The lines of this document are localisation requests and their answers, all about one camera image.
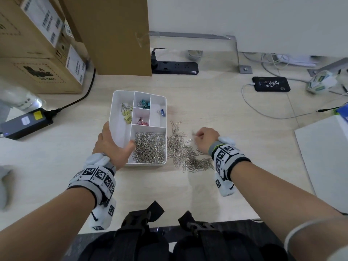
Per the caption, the black power plug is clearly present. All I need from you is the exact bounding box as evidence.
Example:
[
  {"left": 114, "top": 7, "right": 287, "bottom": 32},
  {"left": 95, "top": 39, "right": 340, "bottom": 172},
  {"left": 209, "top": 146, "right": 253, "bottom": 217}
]
[{"left": 151, "top": 47, "right": 167, "bottom": 68}]

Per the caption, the white left wrist pod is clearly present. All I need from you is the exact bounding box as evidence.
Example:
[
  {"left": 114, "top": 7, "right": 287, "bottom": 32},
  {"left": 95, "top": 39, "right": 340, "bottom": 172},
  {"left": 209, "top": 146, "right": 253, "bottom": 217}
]
[{"left": 84, "top": 153, "right": 111, "bottom": 167}]

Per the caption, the bundle of white cables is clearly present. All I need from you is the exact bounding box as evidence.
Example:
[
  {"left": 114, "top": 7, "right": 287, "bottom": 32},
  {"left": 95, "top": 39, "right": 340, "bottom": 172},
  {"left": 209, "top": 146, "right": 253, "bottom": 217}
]
[{"left": 243, "top": 53, "right": 317, "bottom": 83}]

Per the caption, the person's right hand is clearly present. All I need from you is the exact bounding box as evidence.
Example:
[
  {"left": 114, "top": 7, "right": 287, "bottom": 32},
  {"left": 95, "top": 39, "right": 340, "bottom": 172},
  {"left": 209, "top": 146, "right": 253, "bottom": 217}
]
[{"left": 194, "top": 127, "right": 221, "bottom": 157}]

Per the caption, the white curved plastic device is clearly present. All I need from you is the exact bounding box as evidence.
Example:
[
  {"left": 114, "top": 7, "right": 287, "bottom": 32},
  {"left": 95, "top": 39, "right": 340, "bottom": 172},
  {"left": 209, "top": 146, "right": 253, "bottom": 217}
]
[{"left": 0, "top": 165, "right": 13, "bottom": 211}]

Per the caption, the pile of silver paper clips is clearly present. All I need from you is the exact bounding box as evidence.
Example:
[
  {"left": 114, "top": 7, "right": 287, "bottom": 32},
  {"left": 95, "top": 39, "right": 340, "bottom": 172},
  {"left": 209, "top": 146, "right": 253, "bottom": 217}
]
[{"left": 132, "top": 121, "right": 214, "bottom": 173}]

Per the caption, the white charging cable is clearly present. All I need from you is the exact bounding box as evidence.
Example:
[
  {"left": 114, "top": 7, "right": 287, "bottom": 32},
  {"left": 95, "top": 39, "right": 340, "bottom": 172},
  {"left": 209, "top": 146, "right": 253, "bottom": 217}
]
[{"left": 241, "top": 83, "right": 319, "bottom": 120}]

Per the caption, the black adapter cable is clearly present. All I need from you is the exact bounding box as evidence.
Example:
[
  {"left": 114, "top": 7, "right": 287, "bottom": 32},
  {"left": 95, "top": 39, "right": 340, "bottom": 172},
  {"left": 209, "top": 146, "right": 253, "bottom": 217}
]
[{"left": 46, "top": 67, "right": 96, "bottom": 119}]

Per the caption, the gray right wrist marker band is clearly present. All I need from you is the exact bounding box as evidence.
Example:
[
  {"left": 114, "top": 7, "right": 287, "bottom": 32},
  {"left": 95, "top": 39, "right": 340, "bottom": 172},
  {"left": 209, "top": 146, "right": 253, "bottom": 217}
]
[{"left": 208, "top": 141, "right": 252, "bottom": 182}]

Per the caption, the black power strip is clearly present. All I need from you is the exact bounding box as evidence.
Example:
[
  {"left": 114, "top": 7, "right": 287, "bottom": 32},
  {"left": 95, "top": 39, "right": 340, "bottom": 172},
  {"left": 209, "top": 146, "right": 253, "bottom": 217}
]
[{"left": 151, "top": 61, "right": 199, "bottom": 76}]

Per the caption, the gray left wrist marker band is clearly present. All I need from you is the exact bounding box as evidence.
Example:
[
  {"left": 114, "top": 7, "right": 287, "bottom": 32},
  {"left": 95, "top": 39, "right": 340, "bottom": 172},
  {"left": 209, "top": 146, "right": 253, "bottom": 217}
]
[{"left": 66, "top": 161, "right": 117, "bottom": 208}]

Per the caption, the person's left forearm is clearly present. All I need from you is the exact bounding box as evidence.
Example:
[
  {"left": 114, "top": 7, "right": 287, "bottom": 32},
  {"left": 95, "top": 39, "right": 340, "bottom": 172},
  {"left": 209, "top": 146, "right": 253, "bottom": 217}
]
[{"left": 0, "top": 187, "right": 97, "bottom": 261}]

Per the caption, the bunch of yellow binder clips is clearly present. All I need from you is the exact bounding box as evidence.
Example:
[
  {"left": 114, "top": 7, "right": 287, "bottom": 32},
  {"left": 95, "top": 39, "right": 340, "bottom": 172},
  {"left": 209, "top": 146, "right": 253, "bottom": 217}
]
[{"left": 121, "top": 103, "right": 133, "bottom": 125}]

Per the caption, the black smartphone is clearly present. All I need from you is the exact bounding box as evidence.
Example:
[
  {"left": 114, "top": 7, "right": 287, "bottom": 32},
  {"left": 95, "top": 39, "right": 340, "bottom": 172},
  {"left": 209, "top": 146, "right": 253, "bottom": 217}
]
[{"left": 252, "top": 76, "right": 291, "bottom": 93}]

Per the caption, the white left wrist camera block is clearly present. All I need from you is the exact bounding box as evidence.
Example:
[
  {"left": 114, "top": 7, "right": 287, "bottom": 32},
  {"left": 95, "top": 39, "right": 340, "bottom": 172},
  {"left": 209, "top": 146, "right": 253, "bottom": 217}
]
[{"left": 88, "top": 198, "right": 117, "bottom": 231}]

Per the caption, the white right wrist camera block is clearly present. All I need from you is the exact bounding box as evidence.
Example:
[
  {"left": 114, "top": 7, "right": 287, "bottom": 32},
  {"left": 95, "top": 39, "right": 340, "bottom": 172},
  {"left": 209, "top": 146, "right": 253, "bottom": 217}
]
[{"left": 215, "top": 171, "right": 236, "bottom": 198}]

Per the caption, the thin black cable with plug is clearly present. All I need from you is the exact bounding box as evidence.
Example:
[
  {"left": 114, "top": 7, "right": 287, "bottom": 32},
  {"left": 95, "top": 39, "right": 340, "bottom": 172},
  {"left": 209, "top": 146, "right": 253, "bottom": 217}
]
[{"left": 316, "top": 105, "right": 342, "bottom": 113}]

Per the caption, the person's left hand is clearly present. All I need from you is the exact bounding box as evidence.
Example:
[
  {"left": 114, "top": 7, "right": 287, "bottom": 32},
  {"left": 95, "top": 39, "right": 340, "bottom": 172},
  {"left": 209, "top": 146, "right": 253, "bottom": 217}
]
[{"left": 92, "top": 121, "right": 136, "bottom": 171}]

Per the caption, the white flat board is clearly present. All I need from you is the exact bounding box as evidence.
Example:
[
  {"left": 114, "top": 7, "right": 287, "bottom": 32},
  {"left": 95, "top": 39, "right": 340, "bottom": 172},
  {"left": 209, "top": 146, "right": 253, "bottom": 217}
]
[{"left": 294, "top": 114, "right": 348, "bottom": 214}]

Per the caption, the gray metal divider bracket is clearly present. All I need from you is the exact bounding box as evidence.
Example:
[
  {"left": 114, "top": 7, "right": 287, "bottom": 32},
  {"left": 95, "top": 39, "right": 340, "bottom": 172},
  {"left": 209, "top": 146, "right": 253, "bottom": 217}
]
[
  {"left": 307, "top": 57, "right": 348, "bottom": 77},
  {"left": 149, "top": 31, "right": 253, "bottom": 74}
]

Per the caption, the person's right forearm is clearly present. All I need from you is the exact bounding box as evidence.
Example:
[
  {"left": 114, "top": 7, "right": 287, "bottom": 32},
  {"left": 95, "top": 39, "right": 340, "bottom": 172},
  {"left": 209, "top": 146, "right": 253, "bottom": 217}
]
[{"left": 231, "top": 161, "right": 348, "bottom": 261}]

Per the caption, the gray wrist marker band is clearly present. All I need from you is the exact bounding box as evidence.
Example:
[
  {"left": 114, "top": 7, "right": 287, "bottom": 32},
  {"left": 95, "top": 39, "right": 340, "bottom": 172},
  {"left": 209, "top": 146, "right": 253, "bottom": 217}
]
[
  {"left": 208, "top": 141, "right": 252, "bottom": 182},
  {"left": 66, "top": 161, "right": 117, "bottom": 208}
]

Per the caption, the flat brown cardboard sheet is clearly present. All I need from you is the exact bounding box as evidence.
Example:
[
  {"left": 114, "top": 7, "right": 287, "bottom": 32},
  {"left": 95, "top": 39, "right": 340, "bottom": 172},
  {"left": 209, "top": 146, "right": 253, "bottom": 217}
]
[{"left": 57, "top": 0, "right": 152, "bottom": 77}]

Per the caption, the green and white packet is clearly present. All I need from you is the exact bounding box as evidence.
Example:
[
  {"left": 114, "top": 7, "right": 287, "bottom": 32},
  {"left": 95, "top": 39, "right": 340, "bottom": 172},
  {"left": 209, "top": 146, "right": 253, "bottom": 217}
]
[{"left": 306, "top": 70, "right": 337, "bottom": 94}]

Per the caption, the green and blue object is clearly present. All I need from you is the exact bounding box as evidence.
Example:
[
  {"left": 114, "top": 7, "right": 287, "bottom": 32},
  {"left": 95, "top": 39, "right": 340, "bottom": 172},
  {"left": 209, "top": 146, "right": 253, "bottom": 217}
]
[{"left": 333, "top": 101, "right": 348, "bottom": 120}]

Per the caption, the black power adapter brick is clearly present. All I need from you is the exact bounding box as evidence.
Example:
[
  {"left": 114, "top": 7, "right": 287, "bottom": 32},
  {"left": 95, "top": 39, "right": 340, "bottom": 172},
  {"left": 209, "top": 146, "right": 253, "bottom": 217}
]
[{"left": 0, "top": 107, "right": 54, "bottom": 141}]

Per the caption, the white wrist camera block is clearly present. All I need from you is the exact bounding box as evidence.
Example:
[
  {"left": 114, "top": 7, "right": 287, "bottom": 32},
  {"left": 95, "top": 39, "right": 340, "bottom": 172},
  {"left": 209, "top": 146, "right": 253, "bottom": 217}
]
[
  {"left": 215, "top": 171, "right": 236, "bottom": 198},
  {"left": 88, "top": 198, "right": 117, "bottom": 231}
]

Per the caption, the white desk divider panel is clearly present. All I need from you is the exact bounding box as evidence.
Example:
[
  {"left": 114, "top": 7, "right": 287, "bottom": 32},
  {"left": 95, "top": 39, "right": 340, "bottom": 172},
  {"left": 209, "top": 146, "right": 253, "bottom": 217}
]
[{"left": 146, "top": 0, "right": 348, "bottom": 57}]

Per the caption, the white compartment organizer tray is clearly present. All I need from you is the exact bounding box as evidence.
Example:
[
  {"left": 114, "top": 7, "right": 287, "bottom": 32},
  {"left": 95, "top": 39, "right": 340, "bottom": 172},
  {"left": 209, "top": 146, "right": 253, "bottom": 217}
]
[{"left": 108, "top": 90, "right": 167, "bottom": 167}]

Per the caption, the clear tape roll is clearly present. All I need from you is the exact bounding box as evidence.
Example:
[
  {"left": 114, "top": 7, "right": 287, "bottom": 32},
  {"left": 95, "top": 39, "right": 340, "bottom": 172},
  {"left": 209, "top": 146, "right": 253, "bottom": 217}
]
[{"left": 187, "top": 49, "right": 204, "bottom": 62}]

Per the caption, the white cord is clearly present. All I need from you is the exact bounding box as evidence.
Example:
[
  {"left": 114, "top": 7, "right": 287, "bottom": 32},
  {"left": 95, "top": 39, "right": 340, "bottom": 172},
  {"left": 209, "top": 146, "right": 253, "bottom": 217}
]
[{"left": 284, "top": 219, "right": 348, "bottom": 253}]

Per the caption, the glass bottle with steel lid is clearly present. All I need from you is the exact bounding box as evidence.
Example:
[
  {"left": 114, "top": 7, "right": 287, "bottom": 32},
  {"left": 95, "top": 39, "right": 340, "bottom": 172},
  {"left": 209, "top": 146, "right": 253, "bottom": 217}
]
[{"left": 0, "top": 84, "right": 45, "bottom": 111}]

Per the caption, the black chest harness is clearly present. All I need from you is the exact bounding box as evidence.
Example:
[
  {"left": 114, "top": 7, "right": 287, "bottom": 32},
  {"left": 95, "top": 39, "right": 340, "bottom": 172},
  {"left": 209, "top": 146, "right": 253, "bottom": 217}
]
[{"left": 77, "top": 200, "right": 289, "bottom": 261}]

